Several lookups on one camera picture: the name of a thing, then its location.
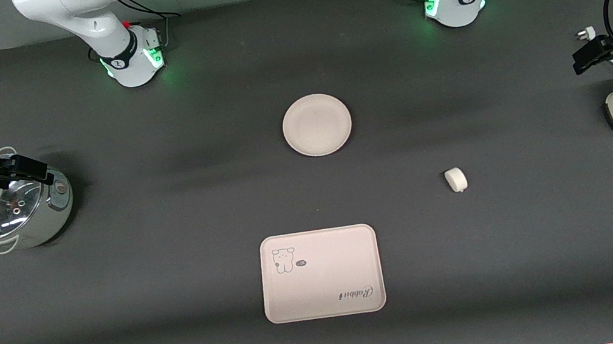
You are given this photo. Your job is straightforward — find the glass pot lid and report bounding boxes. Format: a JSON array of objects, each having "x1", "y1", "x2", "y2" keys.
[{"x1": 0, "y1": 167, "x2": 61, "y2": 240}]

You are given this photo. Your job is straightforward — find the black right arm base cables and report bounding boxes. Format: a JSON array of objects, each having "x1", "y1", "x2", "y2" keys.
[{"x1": 117, "y1": 0, "x2": 187, "y2": 57}]

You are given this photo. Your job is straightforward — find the cream rabbit print tray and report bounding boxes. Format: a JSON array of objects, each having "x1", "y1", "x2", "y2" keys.
[{"x1": 253, "y1": 220, "x2": 389, "y2": 329}]

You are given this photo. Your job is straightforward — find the round cream plate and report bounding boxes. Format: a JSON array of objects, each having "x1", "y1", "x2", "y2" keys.
[{"x1": 278, "y1": 89, "x2": 357, "y2": 162}]

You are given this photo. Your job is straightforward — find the steel pot with lid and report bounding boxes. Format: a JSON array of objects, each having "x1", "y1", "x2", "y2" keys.
[{"x1": 0, "y1": 137, "x2": 81, "y2": 255}]

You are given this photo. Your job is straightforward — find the small white bun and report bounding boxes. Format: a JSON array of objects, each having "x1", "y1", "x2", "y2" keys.
[{"x1": 443, "y1": 166, "x2": 469, "y2": 194}]

